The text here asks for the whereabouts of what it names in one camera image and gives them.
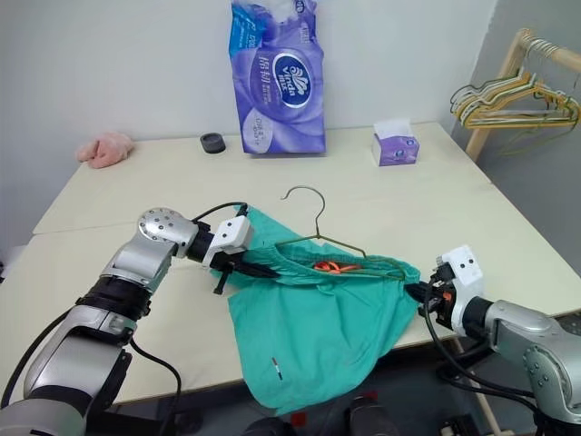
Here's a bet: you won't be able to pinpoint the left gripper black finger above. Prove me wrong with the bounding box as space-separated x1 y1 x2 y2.
235 260 281 281
213 263 238 296

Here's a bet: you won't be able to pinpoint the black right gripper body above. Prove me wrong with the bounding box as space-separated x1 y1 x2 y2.
419 264 456 325

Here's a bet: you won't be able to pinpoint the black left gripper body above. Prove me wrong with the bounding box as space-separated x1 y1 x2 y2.
212 248 249 273

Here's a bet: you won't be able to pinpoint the olive green wire hanger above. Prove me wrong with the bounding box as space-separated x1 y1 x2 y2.
281 184 410 283

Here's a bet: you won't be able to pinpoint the green shorts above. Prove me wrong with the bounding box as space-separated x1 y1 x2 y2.
226 204 421 416

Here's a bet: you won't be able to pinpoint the black round container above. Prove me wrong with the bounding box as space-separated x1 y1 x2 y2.
199 132 228 154

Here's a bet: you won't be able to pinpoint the white table leg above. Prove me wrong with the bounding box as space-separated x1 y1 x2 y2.
470 384 501 436

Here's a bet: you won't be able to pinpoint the dark rounded shape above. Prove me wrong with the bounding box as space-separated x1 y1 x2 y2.
346 391 401 436

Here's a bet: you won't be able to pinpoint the purple tissue box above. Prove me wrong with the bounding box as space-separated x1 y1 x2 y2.
370 117 421 168

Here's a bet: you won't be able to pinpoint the pink cloth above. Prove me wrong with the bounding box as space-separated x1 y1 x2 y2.
74 131 136 171

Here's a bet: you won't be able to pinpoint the purple tissue multipack bag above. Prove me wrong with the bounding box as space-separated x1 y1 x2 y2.
224 0 329 158

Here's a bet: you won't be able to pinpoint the wooden clothes rack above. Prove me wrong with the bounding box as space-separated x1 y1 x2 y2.
464 27 581 163

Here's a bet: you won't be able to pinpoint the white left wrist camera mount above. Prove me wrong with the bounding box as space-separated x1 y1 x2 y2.
201 216 255 270

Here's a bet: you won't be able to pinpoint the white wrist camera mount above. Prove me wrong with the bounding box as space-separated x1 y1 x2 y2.
201 216 255 270
436 244 485 338

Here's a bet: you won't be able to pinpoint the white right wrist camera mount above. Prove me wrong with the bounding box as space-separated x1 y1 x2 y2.
436 244 485 338

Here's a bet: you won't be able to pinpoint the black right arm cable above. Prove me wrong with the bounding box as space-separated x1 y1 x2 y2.
417 299 537 401

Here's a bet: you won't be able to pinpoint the orange drawstring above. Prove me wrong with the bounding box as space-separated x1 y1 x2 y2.
311 260 365 277

